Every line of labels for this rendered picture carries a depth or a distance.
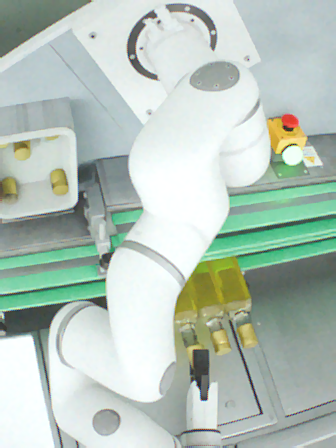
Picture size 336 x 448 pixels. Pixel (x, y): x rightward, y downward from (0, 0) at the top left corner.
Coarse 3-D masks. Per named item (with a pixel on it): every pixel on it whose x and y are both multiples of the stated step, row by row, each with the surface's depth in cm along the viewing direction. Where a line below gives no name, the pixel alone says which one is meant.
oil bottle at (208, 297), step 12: (204, 264) 113; (192, 276) 111; (204, 276) 111; (192, 288) 110; (204, 288) 110; (216, 288) 110; (204, 300) 108; (216, 300) 108; (204, 312) 107; (216, 312) 107; (204, 324) 108
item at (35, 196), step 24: (48, 144) 101; (72, 144) 93; (0, 168) 102; (24, 168) 104; (48, 168) 106; (72, 168) 98; (0, 192) 104; (24, 192) 107; (48, 192) 108; (72, 192) 104; (0, 216) 103; (24, 216) 105
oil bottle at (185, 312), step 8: (184, 288) 109; (184, 296) 108; (192, 296) 109; (176, 304) 107; (184, 304) 107; (192, 304) 107; (176, 312) 106; (184, 312) 106; (192, 312) 106; (176, 320) 105; (184, 320) 105; (192, 320) 106; (176, 328) 107
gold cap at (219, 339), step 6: (222, 330) 105; (210, 336) 106; (216, 336) 105; (222, 336) 105; (216, 342) 104; (222, 342) 104; (228, 342) 104; (216, 348) 104; (222, 348) 103; (228, 348) 103; (216, 354) 105; (222, 354) 105
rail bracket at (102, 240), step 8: (96, 208) 102; (96, 216) 101; (96, 224) 101; (104, 224) 94; (96, 232) 100; (104, 232) 96; (96, 240) 98; (104, 240) 98; (104, 248) 97; (104, 256) 96; (104, 264) 95; (104, 272) 107
